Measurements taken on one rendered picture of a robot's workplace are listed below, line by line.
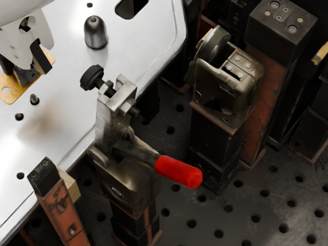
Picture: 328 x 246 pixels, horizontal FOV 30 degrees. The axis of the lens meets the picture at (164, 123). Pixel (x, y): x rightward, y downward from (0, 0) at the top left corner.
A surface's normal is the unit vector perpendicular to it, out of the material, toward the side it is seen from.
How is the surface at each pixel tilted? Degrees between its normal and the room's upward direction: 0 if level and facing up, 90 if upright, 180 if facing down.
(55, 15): 0
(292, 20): 0
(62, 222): 90
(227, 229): 0
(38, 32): 87
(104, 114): 90
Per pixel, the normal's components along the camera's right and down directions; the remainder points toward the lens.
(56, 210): 0.78, 0.56
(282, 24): 0.00, -0.43
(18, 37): 0.62, 0.65
